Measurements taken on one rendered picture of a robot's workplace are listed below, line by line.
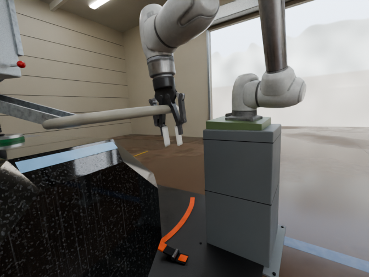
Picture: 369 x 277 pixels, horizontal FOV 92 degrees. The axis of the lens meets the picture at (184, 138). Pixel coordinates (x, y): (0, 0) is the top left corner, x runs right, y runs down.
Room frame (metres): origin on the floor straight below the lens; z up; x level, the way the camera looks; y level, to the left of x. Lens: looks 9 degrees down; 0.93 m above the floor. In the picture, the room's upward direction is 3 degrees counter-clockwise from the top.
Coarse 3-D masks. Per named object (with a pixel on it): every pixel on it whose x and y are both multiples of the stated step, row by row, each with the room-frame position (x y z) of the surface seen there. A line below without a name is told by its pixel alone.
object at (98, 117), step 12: (132, 108) 0.52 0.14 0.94; (144, 108) 0.54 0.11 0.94; (156, 108) 0.56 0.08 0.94; (168, 108) 0.61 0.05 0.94; (48, 120) 0.53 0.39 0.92; (60, 120) 0.50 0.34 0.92; (72, 120) 0.49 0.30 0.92; (84, 120) 0.48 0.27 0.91; (96, 120) 0.49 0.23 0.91; (108, 120) 0.50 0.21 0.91
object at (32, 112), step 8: (0, 96) 0.88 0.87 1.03; (8, 96) 0.88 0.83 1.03; (0, 104) 0.75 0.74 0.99; (8, 104) 0.74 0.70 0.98; (16, 104) 0.87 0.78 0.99; (24, 104) 0.86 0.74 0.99; (32, 104) 0.85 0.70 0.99; (0, 112) 0.75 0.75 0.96; (8, 112) 0.74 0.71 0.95; (16, 112) 0.74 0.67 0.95; (24, 112) 0.73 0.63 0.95; (32, 112) 0.72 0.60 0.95; (40, 112) 0.72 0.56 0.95; (48, 112) 0.84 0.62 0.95; (56, 112) 0.83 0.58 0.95; (64, 112) 0.83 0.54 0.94; (32, 120) 0.72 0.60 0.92; (40, 120) 0.72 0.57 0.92; (64, 128) 0.73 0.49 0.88
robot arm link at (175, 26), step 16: (176, 0) 0.46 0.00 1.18; (192, 0) 0.43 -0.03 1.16; (208, 0) 0.44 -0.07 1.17; (160, 16) 0.51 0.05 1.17; (176, 16) 0.47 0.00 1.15; (192, 16) 0.45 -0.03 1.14; (208, 16) 0.45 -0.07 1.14; (160, 32) 0.53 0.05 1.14; (176, 32) 0.50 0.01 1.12; (192, 32) 0.49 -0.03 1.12
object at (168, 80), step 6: (156, 78) 0.60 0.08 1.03; (162, 78) 0.60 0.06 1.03; (168, 78) 0.60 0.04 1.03; (174, 78) 0.63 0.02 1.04; (156, 84) 0.60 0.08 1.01; (162, 84) 0.60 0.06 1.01; (168, 84) 0.60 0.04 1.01; (174, 84) 0.62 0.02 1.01; (156, 90) 0.63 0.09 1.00; (162, 90) 0.62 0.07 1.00; (168, 90) 0.61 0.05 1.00; (174, 90) 0.61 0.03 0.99; (156, 96) 0.63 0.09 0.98; (174, 96) 0.61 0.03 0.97
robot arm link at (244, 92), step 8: (240, 80) 1.10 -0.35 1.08; (248, 80) 1.07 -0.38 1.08; (256, 80) 1.07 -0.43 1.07; (240, 88) 1.09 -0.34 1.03; (248, 88) 1.06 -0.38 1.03; (232, 96) 1.15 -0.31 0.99; (240, 96) 1.09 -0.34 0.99; (248, 96) 1.05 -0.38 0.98; (232, 104) 1.15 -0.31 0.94; (240, 104) 1.09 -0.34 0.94; (248, 104) 1.07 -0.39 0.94; (256, 104) 1.05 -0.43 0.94
